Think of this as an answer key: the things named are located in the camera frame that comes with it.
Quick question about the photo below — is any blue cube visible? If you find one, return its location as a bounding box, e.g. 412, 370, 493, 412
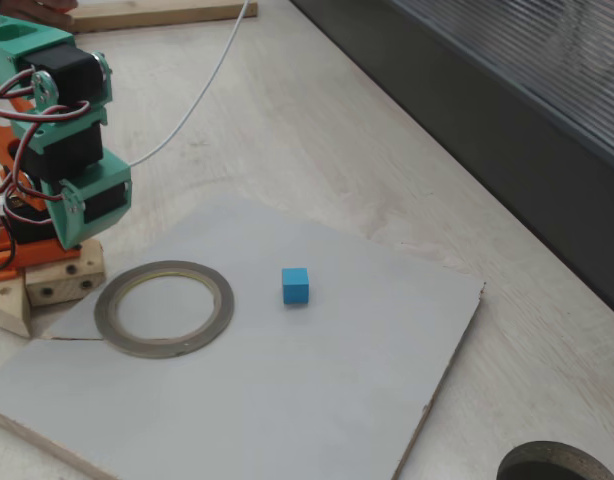
280, 267, 311, 306

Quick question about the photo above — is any person's hand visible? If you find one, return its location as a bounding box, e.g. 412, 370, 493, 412
0, 0, 73, 29

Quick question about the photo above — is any wooden base block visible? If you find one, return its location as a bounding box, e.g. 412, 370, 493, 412
24, 239, 106, 307

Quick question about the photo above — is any long wooden base plank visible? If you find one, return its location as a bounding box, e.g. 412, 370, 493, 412
0, 274, 33, 340

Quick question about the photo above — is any white laminated wooden board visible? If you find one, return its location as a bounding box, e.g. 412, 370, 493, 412
0, 196, 487, 480

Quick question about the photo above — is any frosted glass desk partition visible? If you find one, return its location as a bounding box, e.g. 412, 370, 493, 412
289, 0, 614, 324

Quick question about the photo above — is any grey ring of tape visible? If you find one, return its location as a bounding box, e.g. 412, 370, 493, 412
93, 259, 235, 360

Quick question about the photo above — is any white USB cable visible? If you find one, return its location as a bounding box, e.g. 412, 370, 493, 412
128, 0, 252, 167

